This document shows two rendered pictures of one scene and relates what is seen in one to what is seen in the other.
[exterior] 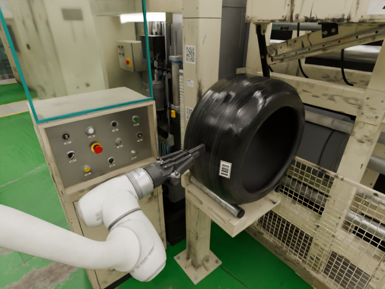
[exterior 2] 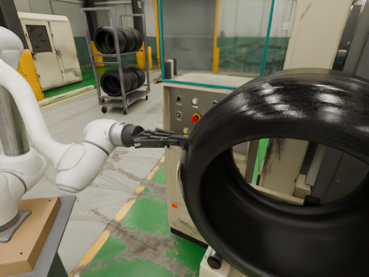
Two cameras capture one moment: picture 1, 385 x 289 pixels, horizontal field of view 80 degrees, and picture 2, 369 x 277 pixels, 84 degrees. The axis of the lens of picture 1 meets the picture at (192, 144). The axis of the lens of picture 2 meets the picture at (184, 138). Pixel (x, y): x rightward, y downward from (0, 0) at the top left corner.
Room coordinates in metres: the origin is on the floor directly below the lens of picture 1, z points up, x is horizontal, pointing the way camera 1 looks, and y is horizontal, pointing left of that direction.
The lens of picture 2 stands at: (0.51, -0.53, 1.52)
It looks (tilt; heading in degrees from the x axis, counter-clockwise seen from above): 27 degrees down; 67
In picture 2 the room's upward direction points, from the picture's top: straight up
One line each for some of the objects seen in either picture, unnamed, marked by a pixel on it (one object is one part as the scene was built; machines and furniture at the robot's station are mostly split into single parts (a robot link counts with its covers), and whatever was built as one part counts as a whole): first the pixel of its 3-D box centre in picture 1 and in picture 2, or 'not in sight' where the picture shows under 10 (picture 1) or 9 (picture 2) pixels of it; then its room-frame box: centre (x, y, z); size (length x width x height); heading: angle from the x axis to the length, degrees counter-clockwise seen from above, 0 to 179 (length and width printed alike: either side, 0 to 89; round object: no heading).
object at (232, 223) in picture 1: (213, 203); (229, 233); (0.88, -0.10, 0.84); 0.36 x 0.09 x 0.06; 38
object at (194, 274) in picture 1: (197, 258); not in sight; (1.16, -0.04, 0.02); 0.27 x 0.27 x 0.04; 38
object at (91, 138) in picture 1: (110, 195); (210, 168); (1.18, 0.54, 0.63); 0.56 x 0.41 x 1.27; 128
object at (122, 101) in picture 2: not in sight; (122, 62); (1.15, 4.31, 0.96); 1.36 x 0.71 x 1.92; 49
